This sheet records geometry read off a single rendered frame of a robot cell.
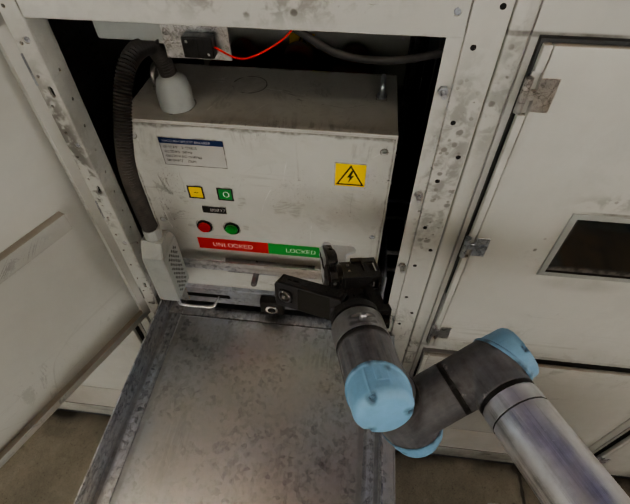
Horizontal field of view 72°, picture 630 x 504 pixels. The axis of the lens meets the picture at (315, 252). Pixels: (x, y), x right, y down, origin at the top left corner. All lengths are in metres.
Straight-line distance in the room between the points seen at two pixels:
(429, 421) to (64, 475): 1.68
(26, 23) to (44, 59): 0.05
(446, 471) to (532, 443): 1.38
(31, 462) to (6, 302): 1.26
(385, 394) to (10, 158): 0.70
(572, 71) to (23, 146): 0.83
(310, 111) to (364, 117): 0.10
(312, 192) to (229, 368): 0.48
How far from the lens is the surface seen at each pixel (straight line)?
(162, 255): 0.92
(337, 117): 0.80
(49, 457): 2.15
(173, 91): 0.83
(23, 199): 0.92
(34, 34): 0.81
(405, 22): 0.63
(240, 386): 1.07
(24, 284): 0.99
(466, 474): 1.95
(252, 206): 0.89
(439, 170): 0.75
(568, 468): 0.55
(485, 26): 0.65
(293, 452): 1.00
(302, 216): 0.89
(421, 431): 0.62
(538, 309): 1.04
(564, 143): 0.74
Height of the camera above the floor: 1.80
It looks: 48 degrees down
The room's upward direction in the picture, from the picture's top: straight up
